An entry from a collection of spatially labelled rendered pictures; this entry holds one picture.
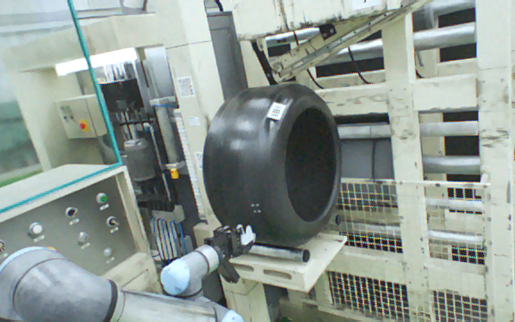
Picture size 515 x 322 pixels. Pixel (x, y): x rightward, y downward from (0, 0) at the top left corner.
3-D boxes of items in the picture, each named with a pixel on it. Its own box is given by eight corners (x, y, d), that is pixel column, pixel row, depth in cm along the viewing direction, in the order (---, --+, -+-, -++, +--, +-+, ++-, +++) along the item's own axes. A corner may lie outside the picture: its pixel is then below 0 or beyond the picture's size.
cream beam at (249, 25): (236, 42, 160) (229, 3, 156) (269, 37, 180) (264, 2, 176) (388, 11, 126) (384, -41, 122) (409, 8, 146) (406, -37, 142)
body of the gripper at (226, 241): (244, 225, 119) (217, 241, 110) (247, 253, 121) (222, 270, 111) (224, 224, 124) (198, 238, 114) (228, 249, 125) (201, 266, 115)
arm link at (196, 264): (160, 295, 103) (156, 265, 102) (190, 275, 112) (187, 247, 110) (181, 302, 99) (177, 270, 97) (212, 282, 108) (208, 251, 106)
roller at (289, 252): (223, 249, 153) (224, 237, 153) (232, 249, 157) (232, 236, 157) (304, 263, 134) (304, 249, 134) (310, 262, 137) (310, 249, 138)
